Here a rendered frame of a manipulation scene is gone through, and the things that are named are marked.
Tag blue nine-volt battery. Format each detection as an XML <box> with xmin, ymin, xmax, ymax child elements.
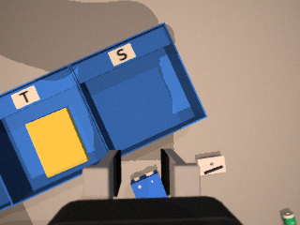
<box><xmin>130</xmin><ymin>170</ymin><xmax>168</xmax><ymax>198</ymax></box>

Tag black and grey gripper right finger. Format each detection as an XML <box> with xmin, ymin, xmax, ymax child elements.
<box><xmin>160</xmin><ymin>148</ymin><xmax>201</xmax><ymax>197</ymax></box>

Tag blue rack of bins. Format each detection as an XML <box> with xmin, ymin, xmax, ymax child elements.
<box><xmin>0</xmin><ymin>22</ymin><xmax>207</xmax><ymax>212</ymax></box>

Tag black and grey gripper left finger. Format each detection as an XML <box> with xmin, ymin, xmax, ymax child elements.
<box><xmin>82</xmin><ymin>150</ymin><xmax>122</xmax><ymax>200</ymax></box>

